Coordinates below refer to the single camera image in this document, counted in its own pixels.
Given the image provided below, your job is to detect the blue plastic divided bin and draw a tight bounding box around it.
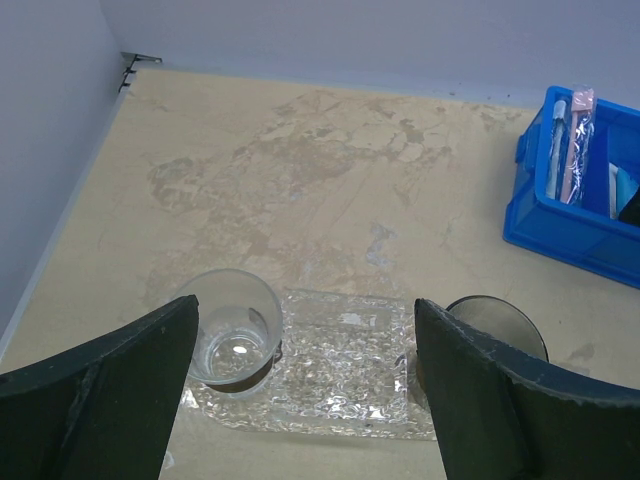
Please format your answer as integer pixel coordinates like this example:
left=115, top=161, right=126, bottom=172
left=503, top=86, right=639, bottom=286

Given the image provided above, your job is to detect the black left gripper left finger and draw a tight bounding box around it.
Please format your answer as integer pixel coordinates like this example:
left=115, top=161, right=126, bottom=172
left=1, top=295, right=199, bottom=479

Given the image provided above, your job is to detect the white toothpaste tube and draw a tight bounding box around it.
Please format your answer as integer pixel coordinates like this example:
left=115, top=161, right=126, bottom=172
left=608, top=163, right=618, bottom=220

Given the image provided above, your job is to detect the clear textured glass tray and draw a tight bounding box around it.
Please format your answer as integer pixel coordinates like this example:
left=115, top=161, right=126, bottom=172
left=179, top=289, right=436, bottom=441

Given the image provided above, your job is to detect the blue wrapped toothbrush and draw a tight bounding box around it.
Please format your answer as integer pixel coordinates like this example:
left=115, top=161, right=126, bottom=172
left=545, top=97, right=569, bottom=200

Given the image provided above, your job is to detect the light blue toothpaste tube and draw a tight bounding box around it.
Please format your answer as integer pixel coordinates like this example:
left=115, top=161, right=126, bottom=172
left=616, top=167, right=639, bottom=215

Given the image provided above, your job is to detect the pink wrapped toothbrush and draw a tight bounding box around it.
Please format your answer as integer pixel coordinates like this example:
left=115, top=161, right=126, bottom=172
left=561, top=87, right=596, bottom=205

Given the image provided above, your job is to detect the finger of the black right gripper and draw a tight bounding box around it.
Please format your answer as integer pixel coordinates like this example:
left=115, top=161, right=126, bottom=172
left=618, top=189, right=640, bottom=225

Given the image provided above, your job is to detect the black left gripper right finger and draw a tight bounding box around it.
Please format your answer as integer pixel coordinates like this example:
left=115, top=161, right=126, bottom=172
left=414, top=299, right=639, bottom=479

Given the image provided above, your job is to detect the glass cup with brown band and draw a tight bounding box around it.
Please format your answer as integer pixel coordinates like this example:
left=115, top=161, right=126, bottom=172
left=174, top=269, right=284, bottom=397

